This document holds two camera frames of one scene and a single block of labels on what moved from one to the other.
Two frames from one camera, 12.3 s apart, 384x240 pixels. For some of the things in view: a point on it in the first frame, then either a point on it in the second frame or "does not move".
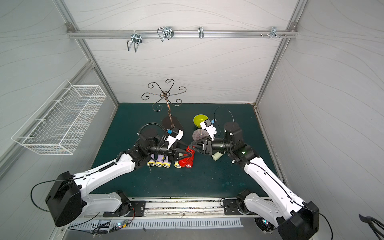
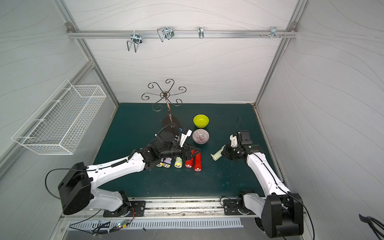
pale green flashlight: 216,156 does not move
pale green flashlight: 176,164 does not move
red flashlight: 181,163 -> 189,163
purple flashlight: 166,163 does not move
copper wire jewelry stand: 165,94 does not move
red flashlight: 190,160 -> 197,165
